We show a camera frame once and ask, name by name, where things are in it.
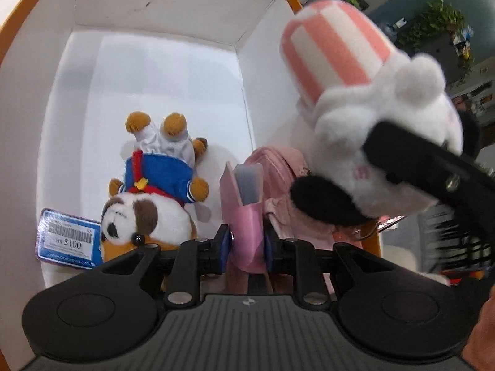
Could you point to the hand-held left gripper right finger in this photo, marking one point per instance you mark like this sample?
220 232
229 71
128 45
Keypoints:
270 253

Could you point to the pink mini backpack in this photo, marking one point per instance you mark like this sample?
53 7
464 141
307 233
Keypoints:
278 170

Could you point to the person's right forearm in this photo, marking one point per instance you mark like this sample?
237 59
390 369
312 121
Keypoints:
481 340

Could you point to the blue paper tag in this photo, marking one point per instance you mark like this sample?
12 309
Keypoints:
65 239

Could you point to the white cardboard box orange rim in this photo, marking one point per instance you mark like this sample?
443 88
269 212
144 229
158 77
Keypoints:
162 85

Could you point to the white plush pink striped hat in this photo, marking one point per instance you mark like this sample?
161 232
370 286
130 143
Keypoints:
348 123

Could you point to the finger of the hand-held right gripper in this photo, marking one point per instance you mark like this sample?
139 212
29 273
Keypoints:
417 162

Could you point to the brown white plush dog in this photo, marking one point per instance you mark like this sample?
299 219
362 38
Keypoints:
154 174

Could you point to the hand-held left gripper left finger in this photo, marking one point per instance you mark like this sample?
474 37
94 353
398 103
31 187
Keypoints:
222 248

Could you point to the hanging green vine plant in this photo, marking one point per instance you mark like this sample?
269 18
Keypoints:
437 23

